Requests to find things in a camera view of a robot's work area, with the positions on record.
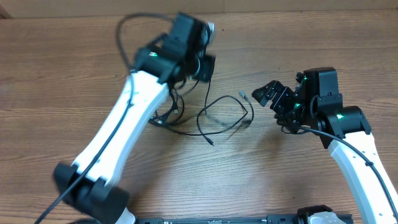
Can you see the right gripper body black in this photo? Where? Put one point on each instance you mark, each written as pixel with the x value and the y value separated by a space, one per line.
pixel 292 112

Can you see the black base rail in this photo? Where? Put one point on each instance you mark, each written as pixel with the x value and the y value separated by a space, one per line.
pixel 270 219

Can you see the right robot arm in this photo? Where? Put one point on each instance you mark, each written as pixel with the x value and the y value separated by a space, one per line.
pixel 316 106

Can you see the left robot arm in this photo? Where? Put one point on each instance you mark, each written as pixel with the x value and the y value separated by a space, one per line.
pixel 90 183

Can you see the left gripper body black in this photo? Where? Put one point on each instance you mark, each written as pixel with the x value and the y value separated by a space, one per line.
pixel 204 70

